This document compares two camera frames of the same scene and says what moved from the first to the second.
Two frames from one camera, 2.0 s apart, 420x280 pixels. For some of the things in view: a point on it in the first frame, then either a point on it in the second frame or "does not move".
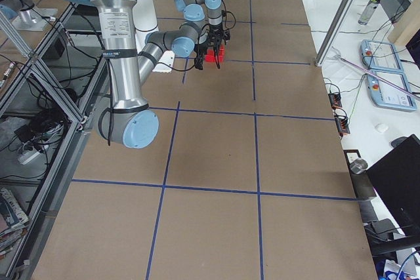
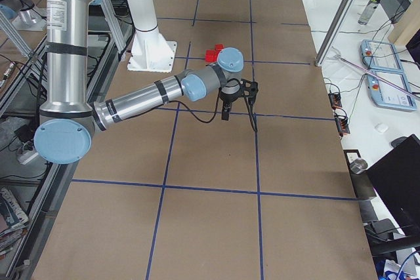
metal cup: (358, 166) does not move
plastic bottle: (370, 8) does not move
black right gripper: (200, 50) → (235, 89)
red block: (210, 57) does not move
